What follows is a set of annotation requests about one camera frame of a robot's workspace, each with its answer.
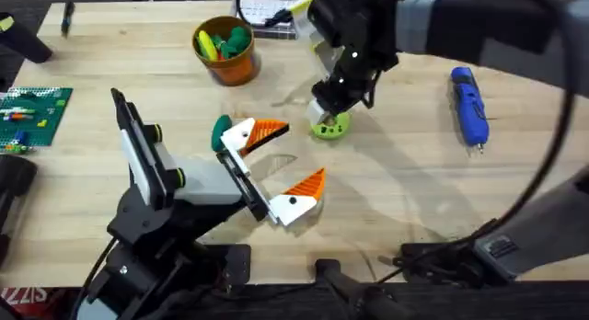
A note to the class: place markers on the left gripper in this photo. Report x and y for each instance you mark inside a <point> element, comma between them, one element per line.
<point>207,184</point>

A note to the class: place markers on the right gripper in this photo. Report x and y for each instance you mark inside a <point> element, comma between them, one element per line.
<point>359,39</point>

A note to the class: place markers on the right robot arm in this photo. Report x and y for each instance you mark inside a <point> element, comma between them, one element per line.
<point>460,21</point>

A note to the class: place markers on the dark green vegetable toy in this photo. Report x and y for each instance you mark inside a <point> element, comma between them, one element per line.
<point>220,131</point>

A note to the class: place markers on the blue electric screwdriver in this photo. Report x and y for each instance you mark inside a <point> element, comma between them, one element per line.
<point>469,108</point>

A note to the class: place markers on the orange tub with toys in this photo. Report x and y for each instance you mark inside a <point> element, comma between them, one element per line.
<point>230,67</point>

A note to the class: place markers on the clear box with label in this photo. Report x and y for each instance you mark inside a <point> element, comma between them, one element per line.
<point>262,9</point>

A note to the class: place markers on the black clamp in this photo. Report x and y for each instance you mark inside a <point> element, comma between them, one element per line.
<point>343,281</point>

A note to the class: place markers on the left wrist black plate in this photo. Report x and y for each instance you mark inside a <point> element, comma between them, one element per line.
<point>131,127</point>

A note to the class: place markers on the green board with blocks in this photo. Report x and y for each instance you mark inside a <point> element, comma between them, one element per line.
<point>32,122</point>

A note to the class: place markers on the black marker pen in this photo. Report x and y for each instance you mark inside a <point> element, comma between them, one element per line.
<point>67,19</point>

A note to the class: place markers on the black rounded object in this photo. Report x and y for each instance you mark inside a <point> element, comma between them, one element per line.
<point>14,182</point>

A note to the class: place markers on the red printed sign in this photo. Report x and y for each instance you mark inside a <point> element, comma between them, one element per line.
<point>27,298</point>

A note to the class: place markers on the black stand leg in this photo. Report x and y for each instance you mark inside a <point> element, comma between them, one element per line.
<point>23,42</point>

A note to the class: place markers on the black rail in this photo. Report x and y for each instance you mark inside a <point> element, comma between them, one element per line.
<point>460,306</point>

